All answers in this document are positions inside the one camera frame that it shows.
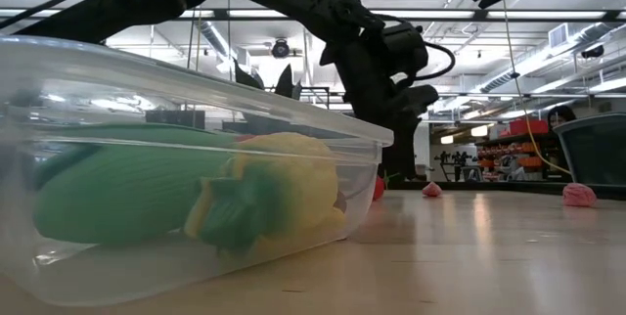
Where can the grey office chair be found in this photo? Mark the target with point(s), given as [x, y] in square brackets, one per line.
[596, 151]

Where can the shelf with red bins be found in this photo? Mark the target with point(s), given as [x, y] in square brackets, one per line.
[518, 148]

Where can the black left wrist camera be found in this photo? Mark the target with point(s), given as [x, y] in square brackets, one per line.
[406, 48]

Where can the pink toy raspberry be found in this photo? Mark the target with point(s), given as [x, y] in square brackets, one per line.
[579, 195]
[432, 190]

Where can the green toy corn cob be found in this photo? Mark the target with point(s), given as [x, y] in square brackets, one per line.
[127, 193]

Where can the clear plastic tupperware container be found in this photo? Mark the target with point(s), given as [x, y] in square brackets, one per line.
[195, 276]

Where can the yellow toy bell pepper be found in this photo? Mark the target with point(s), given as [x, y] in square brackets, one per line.
[298, 183]

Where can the red toy strawberry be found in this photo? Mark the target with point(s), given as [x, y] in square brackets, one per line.
[379, 189]

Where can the round black ceiling fixture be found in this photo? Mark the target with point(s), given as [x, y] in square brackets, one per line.
[280, 49]

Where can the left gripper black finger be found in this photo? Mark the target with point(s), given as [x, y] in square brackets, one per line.
[392, 153]
[412, 151]

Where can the person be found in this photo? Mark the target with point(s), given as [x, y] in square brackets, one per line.
[561, 115]

